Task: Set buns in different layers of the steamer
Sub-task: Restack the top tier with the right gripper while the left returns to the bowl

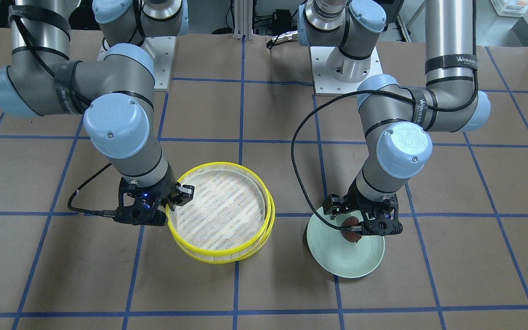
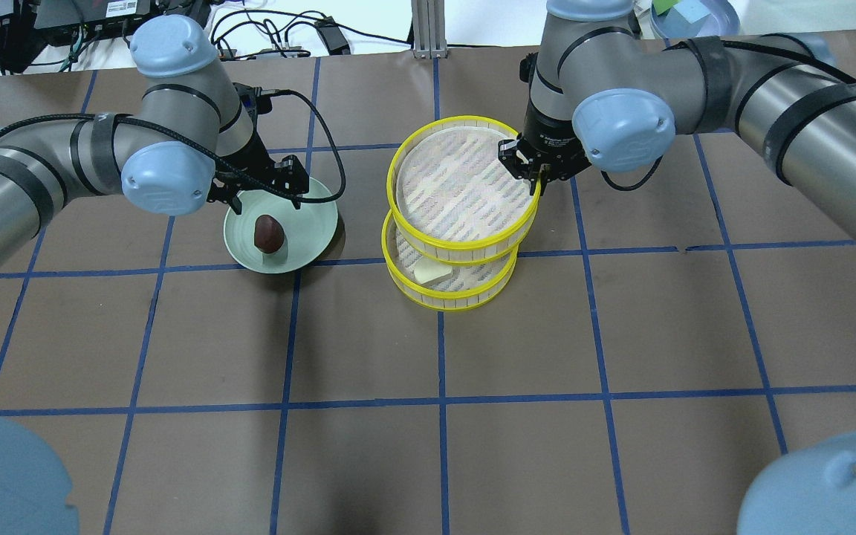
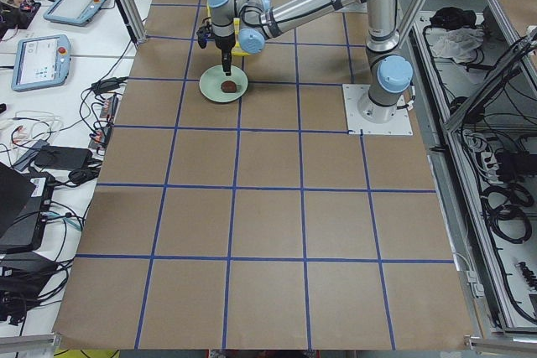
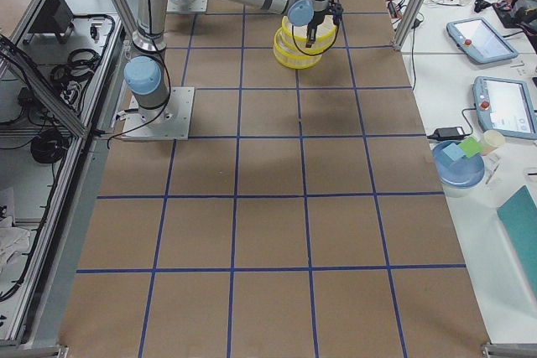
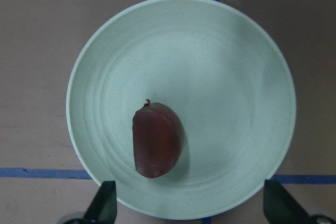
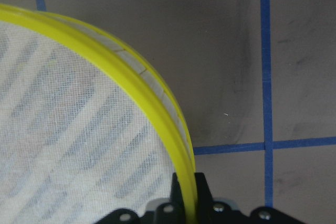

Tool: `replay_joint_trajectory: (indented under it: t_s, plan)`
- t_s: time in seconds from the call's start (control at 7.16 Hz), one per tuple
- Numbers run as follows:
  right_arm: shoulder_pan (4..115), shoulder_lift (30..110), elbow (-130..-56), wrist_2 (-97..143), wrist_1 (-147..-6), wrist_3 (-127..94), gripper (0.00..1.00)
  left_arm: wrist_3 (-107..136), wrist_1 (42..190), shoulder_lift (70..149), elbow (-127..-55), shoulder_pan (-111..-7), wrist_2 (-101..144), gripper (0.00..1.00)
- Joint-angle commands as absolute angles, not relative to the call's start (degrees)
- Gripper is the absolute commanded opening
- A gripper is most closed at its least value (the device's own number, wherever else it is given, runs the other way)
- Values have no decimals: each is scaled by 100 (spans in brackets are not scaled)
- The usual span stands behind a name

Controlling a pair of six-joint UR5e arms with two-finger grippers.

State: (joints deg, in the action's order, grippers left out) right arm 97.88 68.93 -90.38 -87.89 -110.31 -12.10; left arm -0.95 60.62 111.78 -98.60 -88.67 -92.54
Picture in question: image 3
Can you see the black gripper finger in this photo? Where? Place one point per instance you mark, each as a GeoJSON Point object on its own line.
{"type": "Point", "coordinates": [228, 63]}
{"type": "Point", "coordinates": [224, 61]}

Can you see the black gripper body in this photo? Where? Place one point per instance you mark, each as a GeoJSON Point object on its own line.
{"type": "Point", "coordinates": [224, 43]}

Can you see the dark red bun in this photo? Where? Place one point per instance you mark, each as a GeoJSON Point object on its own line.
{"type": "Point", "coordinates": [228, 86]}

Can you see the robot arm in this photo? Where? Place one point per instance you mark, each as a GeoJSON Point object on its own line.
{"type": "Point", "coordinates": [249, 24]}

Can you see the yellow steamer bottom layer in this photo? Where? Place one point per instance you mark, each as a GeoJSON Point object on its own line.
{"type": "Point", "coordinates": [239, 52]}

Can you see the yellow steamer layer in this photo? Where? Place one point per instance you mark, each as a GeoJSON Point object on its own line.
{"type": "Point", "coordinates": [226, 17]}
{"type": "Point", "coordinates": [239, 52]}

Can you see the yellow steamer top layer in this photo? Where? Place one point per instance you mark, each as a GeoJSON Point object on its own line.
{"type": "Point", "coordinates": [226, 17]}

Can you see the mint green plate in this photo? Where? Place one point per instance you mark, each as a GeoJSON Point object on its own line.
{"type": "Point", "coordinates": [211, 84]}

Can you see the upper teach pendant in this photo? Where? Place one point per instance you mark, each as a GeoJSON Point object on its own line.
{"type": "Point", "coordinates": [73, 12]}

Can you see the teach pendant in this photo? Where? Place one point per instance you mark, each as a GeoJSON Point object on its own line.
{"type": "Point", "coordinates": [73, 12]}
{"type": "Point", "coordinates": [41, 63]}

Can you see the lower teach pendant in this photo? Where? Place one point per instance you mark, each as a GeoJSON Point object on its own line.
{"type": "Point", "coordinates": [41, 63]}

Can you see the black power adapter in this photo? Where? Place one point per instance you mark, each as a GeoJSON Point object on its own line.
{"type": "Point", "coordinates": [54, 157]}

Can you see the white cloth bundle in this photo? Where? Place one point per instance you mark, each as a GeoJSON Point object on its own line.
{"type": "Point", "coordinates": [460, 45]}

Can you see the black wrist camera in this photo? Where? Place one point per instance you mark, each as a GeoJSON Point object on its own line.
{"type": "Point", "coordinates": [204, 34]}

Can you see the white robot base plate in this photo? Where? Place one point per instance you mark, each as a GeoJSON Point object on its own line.
{"type": "Point", "coordinates": [366, 118]}

